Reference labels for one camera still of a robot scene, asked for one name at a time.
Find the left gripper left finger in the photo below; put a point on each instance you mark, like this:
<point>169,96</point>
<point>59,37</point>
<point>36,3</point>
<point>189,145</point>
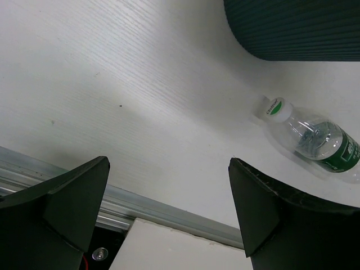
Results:
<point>50,225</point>

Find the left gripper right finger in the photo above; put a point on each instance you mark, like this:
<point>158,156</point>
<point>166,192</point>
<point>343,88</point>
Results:
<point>283,227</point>

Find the clear bottle green label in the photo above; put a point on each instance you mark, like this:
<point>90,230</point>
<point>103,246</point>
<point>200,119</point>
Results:
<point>309,136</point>

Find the dark teal plastic bin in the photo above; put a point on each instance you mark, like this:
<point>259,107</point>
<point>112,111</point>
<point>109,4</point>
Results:
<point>296,30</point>

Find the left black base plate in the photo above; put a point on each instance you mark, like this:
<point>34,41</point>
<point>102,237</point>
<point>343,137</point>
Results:
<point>104,246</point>

